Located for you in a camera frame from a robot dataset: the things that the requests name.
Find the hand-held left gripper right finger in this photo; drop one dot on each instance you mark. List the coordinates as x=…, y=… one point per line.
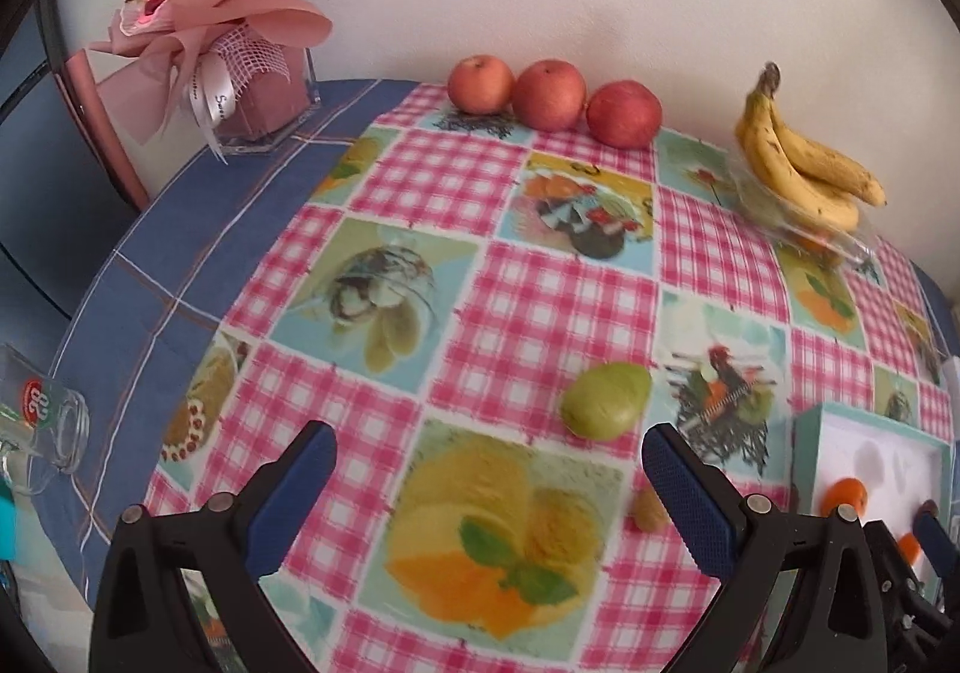
x=686, y=500

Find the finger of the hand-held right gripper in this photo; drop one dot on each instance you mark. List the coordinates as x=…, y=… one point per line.
x=937, y=534
x=900, y=575

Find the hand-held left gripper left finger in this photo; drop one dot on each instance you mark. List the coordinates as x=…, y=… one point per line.
x=296, y=493

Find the small tangerine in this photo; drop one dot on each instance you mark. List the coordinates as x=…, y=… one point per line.
x=910, y=545

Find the white tray with teal rim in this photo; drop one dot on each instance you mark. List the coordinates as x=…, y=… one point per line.
x=877, y=463

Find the large orange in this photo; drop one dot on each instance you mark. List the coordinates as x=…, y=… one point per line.
x=846, y=493

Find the small green guava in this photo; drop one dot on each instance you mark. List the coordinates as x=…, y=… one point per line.
x=606, y=400

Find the small brown round fruit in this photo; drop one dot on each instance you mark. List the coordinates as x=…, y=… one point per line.
x=646, y=512

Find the pink checkered picture tablecloth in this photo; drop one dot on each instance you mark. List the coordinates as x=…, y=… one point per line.
x=480, y=313

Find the clear drinking glass red logo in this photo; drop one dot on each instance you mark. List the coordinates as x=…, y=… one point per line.
x=45, y=418

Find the clear plastic container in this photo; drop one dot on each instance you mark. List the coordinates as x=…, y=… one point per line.
x=821, y=244

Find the teal object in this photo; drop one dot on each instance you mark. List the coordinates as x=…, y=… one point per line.
x=7, y=523

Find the yellow banana bunch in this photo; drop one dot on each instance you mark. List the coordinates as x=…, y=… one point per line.
x=802, y=174

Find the red apple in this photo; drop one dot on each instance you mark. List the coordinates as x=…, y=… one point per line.
x=550, y=95
x=481, y=85
x=624, y=114

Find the clear glass vase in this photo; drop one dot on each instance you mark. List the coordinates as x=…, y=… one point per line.
x=277, y=95

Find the pink chair back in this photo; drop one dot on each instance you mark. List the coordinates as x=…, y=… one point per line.
x=105, y=125

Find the pink wrapped flower bouquet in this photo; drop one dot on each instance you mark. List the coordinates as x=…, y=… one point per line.
x=217, y=5

